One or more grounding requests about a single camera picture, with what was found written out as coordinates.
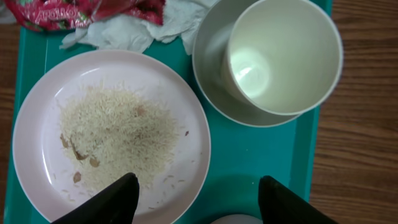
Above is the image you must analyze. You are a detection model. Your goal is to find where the red snack wrapper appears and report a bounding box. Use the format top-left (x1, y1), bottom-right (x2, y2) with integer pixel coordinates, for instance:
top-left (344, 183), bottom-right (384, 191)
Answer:
top-left (4, 0), bottom-right (165, 32)

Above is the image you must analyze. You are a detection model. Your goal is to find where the small white plate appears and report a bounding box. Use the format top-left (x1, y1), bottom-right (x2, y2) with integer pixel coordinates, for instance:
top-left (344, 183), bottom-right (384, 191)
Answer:
top-left (210, 214), bottom-right (263, 224)

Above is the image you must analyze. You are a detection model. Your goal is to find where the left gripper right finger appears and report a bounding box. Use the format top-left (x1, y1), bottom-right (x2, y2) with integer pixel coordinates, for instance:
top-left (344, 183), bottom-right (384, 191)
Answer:
top-left (258, 175), bottom-right (337, 224)

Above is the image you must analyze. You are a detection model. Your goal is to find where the teal serving tray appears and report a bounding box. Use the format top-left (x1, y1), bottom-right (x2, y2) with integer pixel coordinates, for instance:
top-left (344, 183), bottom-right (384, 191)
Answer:
top-left (5, 29), bottom-right (319, 223)

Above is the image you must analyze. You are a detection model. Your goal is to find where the white napkin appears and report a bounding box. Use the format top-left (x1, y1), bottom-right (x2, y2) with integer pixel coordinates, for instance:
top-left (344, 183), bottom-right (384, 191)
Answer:
top-left (60, 0), bottom-right (217, 55)

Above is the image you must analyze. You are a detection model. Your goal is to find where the white paper cup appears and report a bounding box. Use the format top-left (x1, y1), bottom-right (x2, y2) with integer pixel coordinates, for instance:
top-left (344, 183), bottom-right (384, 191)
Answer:
top-left (221, 0), bottom-right (343, 116)

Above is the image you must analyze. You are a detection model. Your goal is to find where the large white plate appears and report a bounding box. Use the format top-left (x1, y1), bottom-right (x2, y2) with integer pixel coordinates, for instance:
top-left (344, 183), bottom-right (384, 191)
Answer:
top-left (5, 46), bottom-right (210, 223)

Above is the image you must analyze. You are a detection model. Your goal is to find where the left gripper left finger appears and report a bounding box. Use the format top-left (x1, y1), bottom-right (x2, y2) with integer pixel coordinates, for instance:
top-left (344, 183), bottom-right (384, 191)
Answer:
top-left (52, 172), bottom-right (139, 224)

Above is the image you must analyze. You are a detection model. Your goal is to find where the grey metal bowl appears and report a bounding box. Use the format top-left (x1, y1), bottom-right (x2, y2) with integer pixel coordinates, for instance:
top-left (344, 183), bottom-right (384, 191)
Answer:
top-left (192, 0), bottom-right (298, 128)

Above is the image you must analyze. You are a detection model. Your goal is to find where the rice leftovers pile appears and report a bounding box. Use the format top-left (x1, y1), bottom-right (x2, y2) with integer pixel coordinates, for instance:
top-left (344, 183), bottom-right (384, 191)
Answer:
top-left (59, 86), bottom-right (180, 192)

